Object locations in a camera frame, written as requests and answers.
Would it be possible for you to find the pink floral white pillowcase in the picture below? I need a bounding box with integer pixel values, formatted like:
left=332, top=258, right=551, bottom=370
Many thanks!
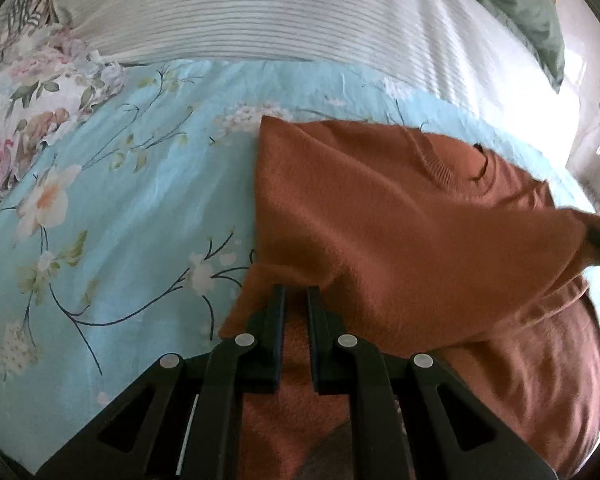
left=0, top=25, right=125, bottom=200

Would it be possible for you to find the rust orange knit sweater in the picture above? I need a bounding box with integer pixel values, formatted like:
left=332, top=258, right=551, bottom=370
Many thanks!
left=220, top=117, right=600, bottom=478

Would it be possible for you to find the light blue floral bedsheet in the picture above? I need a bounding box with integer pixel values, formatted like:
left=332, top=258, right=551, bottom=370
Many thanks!
left=0, top=61, right=591, bottom=472

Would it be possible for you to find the white striped pillow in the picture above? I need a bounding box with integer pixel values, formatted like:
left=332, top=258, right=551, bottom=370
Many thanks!
left=52, top=0, right=578, bottom=166

